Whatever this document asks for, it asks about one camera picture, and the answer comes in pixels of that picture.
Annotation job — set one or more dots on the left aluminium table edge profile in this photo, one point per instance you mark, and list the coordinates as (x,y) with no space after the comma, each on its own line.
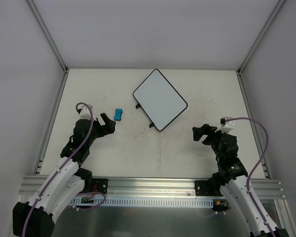
(50,123)

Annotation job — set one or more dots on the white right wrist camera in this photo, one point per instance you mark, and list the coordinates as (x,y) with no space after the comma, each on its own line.
(227,124)

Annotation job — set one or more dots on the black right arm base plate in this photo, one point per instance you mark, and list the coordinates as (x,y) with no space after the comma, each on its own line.
(207,188)

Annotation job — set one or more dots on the right aluminium table edge profile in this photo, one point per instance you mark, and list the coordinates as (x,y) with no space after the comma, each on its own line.
(256,129)

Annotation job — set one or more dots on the white slotted cable duct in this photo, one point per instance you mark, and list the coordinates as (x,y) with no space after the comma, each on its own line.
(143,202)

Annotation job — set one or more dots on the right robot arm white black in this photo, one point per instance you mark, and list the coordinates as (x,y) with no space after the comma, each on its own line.
(233,182)

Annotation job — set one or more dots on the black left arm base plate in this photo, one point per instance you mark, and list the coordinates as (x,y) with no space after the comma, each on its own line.
(99,185)

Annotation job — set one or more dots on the right aluminium frame post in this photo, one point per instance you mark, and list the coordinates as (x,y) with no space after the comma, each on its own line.
(262,33)

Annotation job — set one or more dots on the aluminium table edge profile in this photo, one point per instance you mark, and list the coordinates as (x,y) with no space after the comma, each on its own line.
(256,129)
(50,123)

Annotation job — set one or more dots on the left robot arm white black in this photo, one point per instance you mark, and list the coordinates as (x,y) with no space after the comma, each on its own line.
(38,215)

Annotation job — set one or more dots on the aluminium frame post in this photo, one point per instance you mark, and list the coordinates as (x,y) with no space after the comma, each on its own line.
(262,33)
(46,33)

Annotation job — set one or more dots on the aluminium mounting rail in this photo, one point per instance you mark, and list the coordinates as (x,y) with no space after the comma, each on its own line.
(180,188)

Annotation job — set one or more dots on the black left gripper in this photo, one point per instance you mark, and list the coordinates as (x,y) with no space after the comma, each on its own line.
(99,127)

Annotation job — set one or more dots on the left aluminium frame post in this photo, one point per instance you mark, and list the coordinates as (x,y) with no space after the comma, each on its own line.
(46,33)

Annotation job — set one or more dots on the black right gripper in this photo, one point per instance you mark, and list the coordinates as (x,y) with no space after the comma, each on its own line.
(209,135)

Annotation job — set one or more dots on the white board with black frame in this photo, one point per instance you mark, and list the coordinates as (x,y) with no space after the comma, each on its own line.
(159,100)

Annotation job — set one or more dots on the blue whiteboard eraser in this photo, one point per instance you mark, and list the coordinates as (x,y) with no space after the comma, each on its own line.
(118,114)

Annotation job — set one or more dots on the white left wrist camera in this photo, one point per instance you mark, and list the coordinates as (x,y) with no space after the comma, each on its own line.
(84,111)

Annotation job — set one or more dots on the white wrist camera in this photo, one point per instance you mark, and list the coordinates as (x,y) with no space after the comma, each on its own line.
(227,124)
(84,111)

